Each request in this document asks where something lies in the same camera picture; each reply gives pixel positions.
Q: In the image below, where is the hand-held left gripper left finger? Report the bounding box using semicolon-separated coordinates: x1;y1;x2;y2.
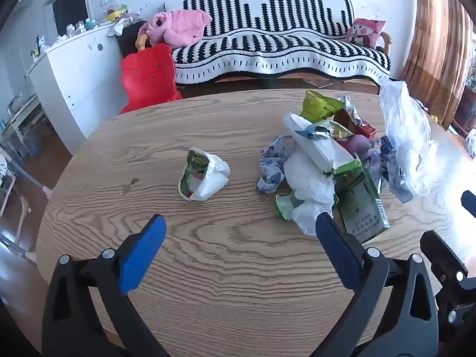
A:
42;214;172;357

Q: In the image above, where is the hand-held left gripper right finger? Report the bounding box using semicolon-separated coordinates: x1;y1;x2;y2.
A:
315;212;439;357

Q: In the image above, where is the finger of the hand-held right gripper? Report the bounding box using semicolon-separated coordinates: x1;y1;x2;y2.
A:
419;230;476;328
460;190;476;218

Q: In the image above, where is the blue white printed wrapper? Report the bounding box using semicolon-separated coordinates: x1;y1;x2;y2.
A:
372;136;415;203

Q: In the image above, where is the white plastic bag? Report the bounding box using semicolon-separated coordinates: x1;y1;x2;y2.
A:
378;78;439;198

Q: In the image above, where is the green cigarette box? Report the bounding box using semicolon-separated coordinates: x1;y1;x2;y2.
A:
335;164;391;244

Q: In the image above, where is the green plastic lid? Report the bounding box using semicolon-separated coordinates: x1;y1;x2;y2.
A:
275;191;306;222

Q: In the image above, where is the crumpled white tissue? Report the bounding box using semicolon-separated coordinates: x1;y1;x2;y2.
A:
284;149;337;236

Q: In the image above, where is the green white snack packet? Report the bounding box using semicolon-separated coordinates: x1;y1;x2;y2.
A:
178;148;230;201

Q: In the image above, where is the long white box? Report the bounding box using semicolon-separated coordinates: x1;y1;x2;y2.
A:
283;112;362;173

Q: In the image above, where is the purple toy figure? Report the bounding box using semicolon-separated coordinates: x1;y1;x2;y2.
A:
336;134;380;160

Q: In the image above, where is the small silver foil wrapper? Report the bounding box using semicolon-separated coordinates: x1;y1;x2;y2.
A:
295;126;333;140

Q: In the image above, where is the gold green wrapper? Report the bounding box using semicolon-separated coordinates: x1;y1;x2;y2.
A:
312;119;354;140

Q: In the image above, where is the red snack packet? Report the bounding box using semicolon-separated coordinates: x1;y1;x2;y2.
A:
335;109;377;139

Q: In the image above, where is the white silver wrapper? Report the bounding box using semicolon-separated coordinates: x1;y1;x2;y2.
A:
336;96;369;126

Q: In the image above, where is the yellow green snack packet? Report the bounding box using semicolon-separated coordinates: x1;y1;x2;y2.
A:
300;90;346;123

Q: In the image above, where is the brown wood panel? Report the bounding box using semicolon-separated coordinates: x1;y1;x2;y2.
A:
403;0;476;127

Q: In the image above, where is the red plastic chair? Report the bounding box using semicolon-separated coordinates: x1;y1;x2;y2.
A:
120;43;183;114

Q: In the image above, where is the wooden sofa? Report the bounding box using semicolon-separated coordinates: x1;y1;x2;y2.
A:
175;30;394;89

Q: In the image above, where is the white storage rack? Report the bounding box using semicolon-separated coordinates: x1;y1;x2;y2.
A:
0;93;51;159

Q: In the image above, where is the white cabinet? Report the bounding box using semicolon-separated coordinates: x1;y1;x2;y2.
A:
26;20;129;155

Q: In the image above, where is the pink cartoon pillow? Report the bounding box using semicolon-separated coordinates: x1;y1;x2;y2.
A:
347;18;386;49

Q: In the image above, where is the striped black white sofa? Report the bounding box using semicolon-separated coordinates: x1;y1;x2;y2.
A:
172;0;392;84

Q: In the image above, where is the black box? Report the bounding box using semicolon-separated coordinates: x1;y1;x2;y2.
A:
115;20;149;60

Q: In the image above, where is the white crumpled paper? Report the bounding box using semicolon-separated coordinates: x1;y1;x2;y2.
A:
109;18;129;37

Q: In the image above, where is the pink fleece garment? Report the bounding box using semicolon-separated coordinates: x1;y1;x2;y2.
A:
138;9;212;49

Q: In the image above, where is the group of small bottles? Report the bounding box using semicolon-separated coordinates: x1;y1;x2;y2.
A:
64;18;98;38

